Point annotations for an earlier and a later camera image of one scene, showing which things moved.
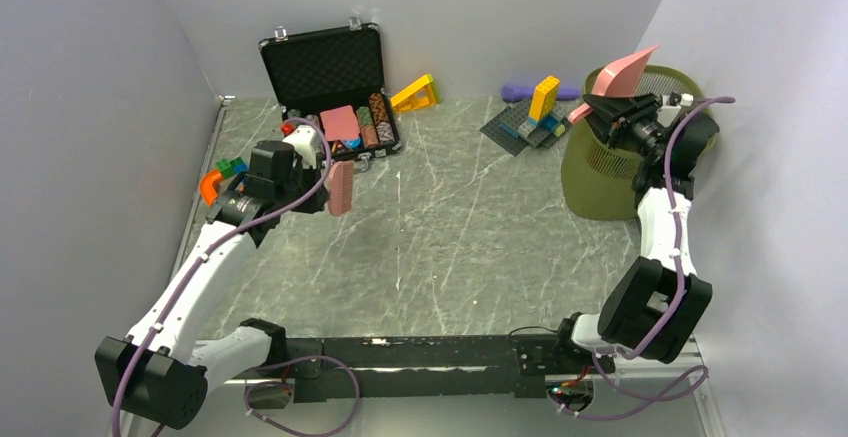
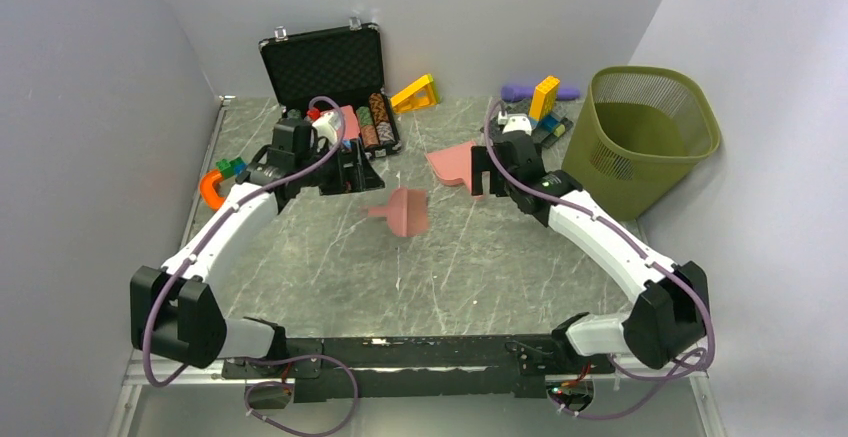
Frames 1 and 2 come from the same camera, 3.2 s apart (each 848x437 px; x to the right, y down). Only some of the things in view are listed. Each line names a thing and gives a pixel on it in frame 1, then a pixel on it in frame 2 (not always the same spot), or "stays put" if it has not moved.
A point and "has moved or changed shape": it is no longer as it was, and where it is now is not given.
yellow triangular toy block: x=420 y=94 stays put
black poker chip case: x=334 y=75 stays put
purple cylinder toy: x=512 y=93 stays put
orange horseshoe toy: x=207 y=188 stays put
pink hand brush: x=340 y=187 has moved or changed shape
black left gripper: x=316 y=202 -> x=358 y=177
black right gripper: x=614 y=117 -> x=482 y=163
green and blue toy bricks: x=231 y=168 stays put
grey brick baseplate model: x=514 y=130 stays put
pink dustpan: x=618 y=81 -> x=453 y=165
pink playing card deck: x=340 y=124 stays put
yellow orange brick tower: x=545 y=99 stays put
